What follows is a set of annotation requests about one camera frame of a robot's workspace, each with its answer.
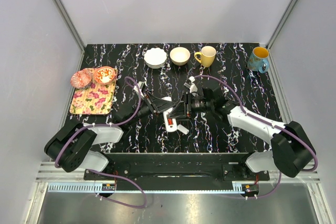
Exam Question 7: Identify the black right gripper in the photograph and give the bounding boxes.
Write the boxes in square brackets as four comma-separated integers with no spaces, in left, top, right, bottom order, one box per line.
[167,92,214,121]

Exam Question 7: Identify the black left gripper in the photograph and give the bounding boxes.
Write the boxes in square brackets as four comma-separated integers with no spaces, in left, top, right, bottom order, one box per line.
[127,92,176,126]

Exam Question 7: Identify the white battery cover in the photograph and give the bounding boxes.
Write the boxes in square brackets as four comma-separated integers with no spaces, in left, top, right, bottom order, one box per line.
[177,125,189,135]

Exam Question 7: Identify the white remote control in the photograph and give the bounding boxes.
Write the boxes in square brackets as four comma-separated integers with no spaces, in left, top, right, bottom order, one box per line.
[163,107,177,133]

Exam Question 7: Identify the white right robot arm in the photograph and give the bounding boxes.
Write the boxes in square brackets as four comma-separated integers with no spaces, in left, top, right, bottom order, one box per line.
[167,88,316,180]

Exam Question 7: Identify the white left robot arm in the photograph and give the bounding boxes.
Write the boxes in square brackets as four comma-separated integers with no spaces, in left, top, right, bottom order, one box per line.
[44,93,174,180]

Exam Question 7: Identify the white scalloped bowl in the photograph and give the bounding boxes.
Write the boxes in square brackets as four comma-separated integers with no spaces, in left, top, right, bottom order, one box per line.
[144,48,167,69]

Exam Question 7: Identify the cream round bowl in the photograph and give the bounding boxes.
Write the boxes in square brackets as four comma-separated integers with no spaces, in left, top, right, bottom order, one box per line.
[170,47,190,66]

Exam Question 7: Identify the yellow mug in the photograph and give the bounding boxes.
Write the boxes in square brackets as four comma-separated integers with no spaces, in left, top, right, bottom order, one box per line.
[194,46,216,67]

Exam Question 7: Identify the floral rectangular tray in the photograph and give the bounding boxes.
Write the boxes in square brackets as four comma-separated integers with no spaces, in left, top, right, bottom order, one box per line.
[69,68,118,115]

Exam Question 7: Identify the orange floral bowl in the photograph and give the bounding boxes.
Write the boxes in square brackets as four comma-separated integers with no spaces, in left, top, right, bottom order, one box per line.
[93,66,117,85]

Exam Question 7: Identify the red patterned shallow bowl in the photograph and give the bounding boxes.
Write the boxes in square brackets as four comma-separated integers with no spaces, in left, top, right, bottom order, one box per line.
[70,69,92,89]

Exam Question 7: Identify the blue floral mug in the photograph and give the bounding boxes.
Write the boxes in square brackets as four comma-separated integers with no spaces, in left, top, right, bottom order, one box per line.
[247,47,269,73]

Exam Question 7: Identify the left electronics connector box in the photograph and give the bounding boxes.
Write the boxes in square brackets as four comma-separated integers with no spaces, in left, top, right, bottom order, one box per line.
[101,182,116,193]

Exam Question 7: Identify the electronics connector box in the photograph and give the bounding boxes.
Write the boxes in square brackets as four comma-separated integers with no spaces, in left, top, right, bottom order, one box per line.
[101,182,116,193]
[242,184,259,193]

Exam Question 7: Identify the right electronics connector box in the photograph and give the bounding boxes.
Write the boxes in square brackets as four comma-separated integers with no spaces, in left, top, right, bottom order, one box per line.
[242,184,259,193]

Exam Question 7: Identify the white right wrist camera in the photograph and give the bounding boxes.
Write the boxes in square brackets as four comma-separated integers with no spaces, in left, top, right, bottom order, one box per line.
[184,76,198,97]

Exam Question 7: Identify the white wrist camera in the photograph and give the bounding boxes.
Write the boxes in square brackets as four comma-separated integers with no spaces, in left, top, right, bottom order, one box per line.
[133,81,146,98]
[184,76,198,97]

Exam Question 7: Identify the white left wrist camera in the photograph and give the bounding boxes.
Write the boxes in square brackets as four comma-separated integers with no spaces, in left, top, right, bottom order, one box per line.
[133,81,146,98]

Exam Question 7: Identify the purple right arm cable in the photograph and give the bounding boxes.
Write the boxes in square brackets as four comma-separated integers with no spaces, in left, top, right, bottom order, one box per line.
[193,74,319,200]

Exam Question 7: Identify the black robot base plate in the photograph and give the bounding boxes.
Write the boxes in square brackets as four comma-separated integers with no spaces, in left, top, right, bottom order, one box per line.
[83,153,271,191]

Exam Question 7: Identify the aluminium front rail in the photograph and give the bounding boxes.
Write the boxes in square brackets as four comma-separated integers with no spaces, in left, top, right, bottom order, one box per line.
[47,182,245,194]

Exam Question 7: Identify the left aluminium frame post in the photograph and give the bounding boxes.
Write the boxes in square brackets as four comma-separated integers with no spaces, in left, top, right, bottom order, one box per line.
[53,0,86,51]

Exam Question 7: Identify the aluminium frame post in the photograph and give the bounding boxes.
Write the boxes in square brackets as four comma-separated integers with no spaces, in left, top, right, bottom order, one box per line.
[266,0,299,50]
[53,0,86,51]

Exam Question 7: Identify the right aluminium frame post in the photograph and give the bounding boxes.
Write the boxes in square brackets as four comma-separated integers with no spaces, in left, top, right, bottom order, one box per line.
[266,0,299,50]

